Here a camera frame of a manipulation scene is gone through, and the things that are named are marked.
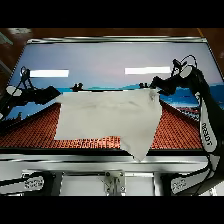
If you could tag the silver frame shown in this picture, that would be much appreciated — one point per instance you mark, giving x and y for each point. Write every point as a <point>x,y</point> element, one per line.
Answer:
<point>83,166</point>

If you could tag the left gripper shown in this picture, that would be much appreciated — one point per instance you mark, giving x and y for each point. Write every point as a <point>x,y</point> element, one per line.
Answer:
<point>45,94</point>

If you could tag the pale grey shirt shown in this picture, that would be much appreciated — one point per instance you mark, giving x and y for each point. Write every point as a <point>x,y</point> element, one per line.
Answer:
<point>106,116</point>

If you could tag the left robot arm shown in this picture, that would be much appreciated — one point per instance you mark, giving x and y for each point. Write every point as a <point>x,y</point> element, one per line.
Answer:
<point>15,96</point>

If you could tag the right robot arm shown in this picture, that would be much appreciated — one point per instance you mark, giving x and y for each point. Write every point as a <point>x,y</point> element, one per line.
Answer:
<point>207,126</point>

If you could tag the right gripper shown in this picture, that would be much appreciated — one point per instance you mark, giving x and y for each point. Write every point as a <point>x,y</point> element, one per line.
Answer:
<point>165,86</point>

